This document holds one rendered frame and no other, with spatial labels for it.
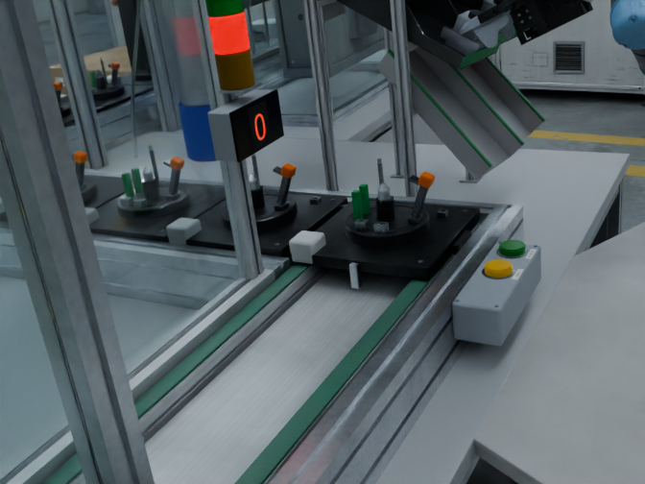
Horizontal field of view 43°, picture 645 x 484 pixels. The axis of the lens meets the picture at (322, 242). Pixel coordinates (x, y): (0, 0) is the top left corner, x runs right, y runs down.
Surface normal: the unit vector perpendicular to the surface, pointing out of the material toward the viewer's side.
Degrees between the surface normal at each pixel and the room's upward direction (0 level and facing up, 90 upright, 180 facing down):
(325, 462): 0
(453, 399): 0
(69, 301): 90
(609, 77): 90
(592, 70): 90
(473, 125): 45
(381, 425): 90
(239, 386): 0
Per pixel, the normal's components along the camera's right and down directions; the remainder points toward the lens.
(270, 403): -0.11, -0.91
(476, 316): -0.47, 0.41
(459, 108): 0.47, -0.52
